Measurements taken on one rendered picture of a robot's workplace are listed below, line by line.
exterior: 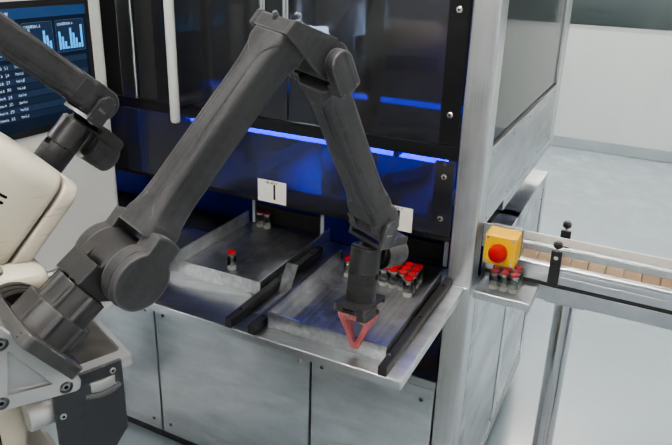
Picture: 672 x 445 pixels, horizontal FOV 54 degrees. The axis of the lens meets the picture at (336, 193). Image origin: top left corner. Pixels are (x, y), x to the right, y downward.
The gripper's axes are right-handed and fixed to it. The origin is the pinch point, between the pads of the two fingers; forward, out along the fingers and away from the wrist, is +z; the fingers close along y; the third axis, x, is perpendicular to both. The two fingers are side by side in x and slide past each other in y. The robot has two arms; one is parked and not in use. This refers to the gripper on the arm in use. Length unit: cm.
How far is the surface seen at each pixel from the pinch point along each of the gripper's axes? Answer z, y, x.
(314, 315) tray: 0.8, 9.4, 13.4
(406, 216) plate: -18.5, 33.8, 4.0
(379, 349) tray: 0.0, 0.8, -4.8
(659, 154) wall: -4, 501, -56
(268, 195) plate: -16, 35, 42
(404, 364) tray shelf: 2.2, 2.4, -9.5
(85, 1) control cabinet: -60, 16, 88
